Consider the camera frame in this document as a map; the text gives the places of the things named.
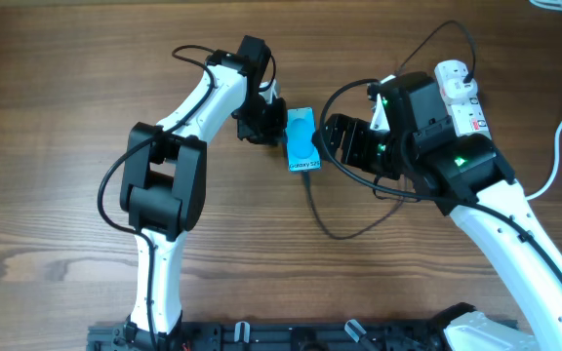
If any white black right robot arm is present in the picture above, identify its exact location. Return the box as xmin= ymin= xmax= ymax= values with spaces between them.
xmin=318 ymin=72 xmax=562 ymax=350

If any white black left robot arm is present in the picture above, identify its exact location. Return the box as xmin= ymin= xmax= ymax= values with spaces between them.
xmin=87 ymin=36 xmax=287 ymax=350

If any white charger adapter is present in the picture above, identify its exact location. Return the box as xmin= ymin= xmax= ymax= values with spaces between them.
xmin=441 ymin=78 xmax=478 ymax=105

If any white power strip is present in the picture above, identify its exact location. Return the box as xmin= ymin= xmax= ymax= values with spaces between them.
xmin=434 ymin=59 xmax=492 ymax=138

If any black USB charging cable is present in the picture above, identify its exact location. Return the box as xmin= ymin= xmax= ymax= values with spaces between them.
xmin=301 ymin=19 xmax=477 ymax=241

